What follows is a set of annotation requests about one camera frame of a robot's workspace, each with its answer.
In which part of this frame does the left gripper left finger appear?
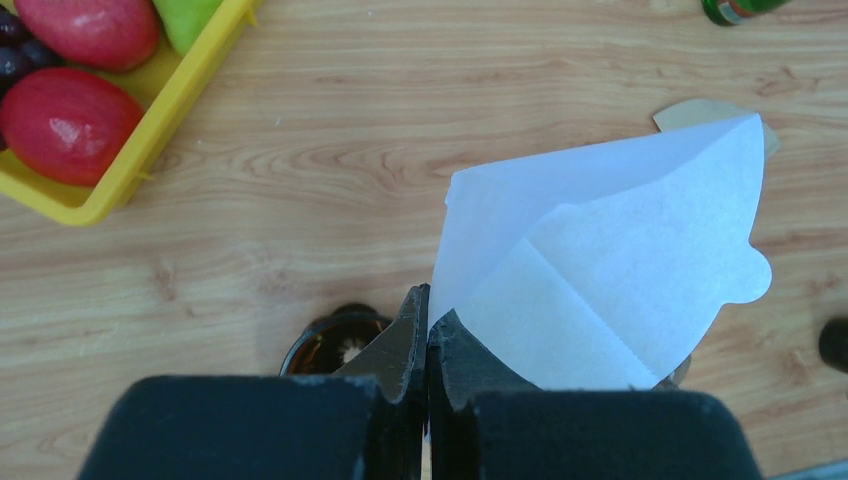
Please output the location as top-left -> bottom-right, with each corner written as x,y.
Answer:
333,284 -> 430,479

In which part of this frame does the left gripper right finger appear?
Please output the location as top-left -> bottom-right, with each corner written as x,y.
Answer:
427,310 -> 535,479

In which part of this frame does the amber glass dripper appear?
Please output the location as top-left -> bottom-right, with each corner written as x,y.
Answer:
280,302 -> 393,376

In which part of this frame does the white paper coffee filter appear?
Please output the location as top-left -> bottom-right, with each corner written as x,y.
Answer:
428,113 -> 772,390

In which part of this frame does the brown paper coffee filter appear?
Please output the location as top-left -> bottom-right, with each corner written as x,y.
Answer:
632,98 -> 759,168

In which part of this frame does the clear ribbed glass pitcher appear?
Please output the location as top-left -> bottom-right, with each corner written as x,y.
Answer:
654,355 -> 692,390

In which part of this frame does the yellow plastic fruit tray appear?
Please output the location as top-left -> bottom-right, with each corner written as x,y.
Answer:
1,0 -> 262,226

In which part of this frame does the cola bottle red cap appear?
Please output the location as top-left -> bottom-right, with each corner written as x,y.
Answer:
818,317 -> 848,373

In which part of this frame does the red tomato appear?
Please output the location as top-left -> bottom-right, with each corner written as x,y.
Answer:
1,67 -> 145,187

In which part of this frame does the green pear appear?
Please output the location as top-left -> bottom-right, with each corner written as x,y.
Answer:
153,0 -> 223,56

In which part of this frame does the red apple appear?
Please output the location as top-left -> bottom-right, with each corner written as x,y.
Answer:
14,0 -> 160,73

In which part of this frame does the green glass bottle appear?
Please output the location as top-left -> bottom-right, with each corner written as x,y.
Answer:
701,0 -> 790,26

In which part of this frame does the small dark grape bunch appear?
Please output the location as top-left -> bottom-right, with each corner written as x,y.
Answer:
0,6 -> 66,154

